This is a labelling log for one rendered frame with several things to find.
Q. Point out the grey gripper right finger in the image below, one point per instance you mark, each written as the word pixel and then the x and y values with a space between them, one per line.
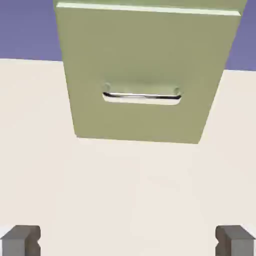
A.
pixel 236 241

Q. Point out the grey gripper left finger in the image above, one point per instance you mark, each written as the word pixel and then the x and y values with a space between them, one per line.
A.
pixel 20 241

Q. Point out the green drawer front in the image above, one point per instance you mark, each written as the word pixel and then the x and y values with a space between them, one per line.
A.
pixel 140 50

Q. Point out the green painted cabinet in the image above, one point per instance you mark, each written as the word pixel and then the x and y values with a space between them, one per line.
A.
pixel 152 4

